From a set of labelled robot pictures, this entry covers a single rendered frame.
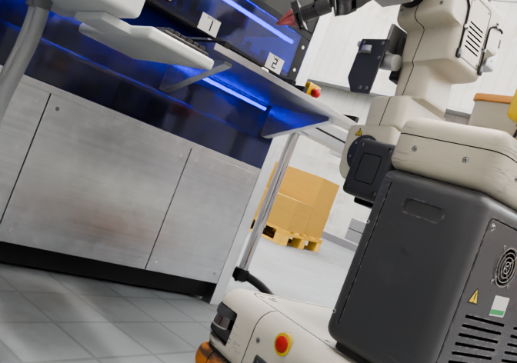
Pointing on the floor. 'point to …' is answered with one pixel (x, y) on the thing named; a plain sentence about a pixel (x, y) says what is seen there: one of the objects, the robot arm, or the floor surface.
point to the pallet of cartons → (298, 209)
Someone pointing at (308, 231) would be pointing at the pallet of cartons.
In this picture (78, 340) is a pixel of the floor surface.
